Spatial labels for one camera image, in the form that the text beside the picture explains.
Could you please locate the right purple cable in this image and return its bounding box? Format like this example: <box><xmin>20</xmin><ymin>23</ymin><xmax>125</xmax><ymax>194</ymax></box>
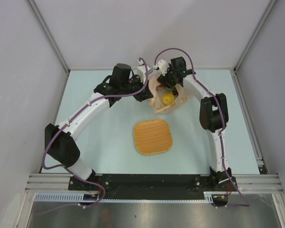
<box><xmin>154</xmin><ymin>48</ymin><xmax>251</xmax><ymax>207</ymax></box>

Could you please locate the left aluminium corner post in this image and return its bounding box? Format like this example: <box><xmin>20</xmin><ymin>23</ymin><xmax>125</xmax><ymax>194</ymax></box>
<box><xmin>25</xmin><ymin>0</ymin><xmax>70</xmax><ymax>76</ymax></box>

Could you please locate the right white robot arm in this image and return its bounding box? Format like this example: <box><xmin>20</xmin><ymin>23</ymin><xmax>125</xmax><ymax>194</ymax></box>
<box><xmin>154</xmin><ymin>57</ymin><xmax>233</xmax><ymax>190</ymax></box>

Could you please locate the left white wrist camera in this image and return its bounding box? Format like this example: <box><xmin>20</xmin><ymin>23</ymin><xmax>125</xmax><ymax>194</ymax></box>
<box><xmin>136</xmin><ymin>58</ymin><xmax>153</xmax><ymax>84</ymax></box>

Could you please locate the aluminium frame rail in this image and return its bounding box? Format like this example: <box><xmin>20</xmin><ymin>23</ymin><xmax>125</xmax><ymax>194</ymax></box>
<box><xmin>25</xmin><ymin>173</ymin><xmax>284</xmax><ymax>194</ymax></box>

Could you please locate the purple cable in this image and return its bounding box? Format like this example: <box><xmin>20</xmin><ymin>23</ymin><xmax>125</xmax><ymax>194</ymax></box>
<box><xmin>41</xmin><ymin>57</ymin><xmax>149</xmax><ymax>171</ymax></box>
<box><xmin>154</xmin><ymin>48</ymin><xmax>251</xmax><ymax>207</ymax></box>

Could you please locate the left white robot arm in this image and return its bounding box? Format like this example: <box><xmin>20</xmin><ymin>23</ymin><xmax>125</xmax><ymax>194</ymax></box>
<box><xmin>43</xmin><ymin>58</ymin><xmax>153</xmax><ymax>190</ymax></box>

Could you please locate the yellow fake lemon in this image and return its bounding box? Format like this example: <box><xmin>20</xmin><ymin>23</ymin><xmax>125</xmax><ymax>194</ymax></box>
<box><xmin>161</xmin><ymin>93</ymin><xmax>175</xmax><ymax>106</ymax></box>

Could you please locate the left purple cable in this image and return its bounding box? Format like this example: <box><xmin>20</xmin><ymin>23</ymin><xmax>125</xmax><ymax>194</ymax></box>
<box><xmin>41</xmin><ymin>57</ymin><xmax>149</xmax><ymax>171</ymax></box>

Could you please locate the white slotted cable duct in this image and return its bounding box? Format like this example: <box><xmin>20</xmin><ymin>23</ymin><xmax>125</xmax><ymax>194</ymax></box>
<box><xmin>34</xmin><ymin>192</ymin><xmax>213</xmax><ymax>203</ymax></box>

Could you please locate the woven bamboo tray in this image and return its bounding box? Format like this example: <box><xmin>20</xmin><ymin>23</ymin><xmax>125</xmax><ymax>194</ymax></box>
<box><xmin>133</xmin><ymin>119</ymin><xmax>173</xmax><ymax>156</ymax></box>

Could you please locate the right aluminium corner post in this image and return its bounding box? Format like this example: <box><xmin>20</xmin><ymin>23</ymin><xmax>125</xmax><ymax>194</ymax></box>
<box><xmin>233</xmin><ymin>0</ymin><xmax>277</xmax><ymax>72</ymax></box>

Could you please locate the translucent orange plastic bag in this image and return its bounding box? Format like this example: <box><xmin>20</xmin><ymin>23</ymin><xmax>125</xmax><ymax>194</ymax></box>
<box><xmin>149</xmin><ymin>73</ymin><xmax>193</xmax><ymax>114</ymax></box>

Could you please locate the aluminium corner post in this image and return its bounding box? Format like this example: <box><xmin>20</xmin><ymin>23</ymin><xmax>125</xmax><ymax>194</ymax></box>
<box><xmin>25</xmin><ymin>0</ymin><xmax>70</xmax><ymax>76</ymax></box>
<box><xmin>233</xmin><ymin>0</ymin><xmax>277</xmax><ymax>72</ymax></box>

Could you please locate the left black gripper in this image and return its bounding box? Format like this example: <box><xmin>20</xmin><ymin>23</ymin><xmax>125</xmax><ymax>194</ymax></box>
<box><xmin>120</xmin><ymin>75</ymin><xmax>153</xmax><ymax>103</ymax></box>

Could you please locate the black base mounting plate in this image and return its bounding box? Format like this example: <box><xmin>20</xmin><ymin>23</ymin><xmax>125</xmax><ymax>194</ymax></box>
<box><xmin>68</xmin><ymin>173</ymin><xmax>238</xmax><ymax>206</ymax></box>

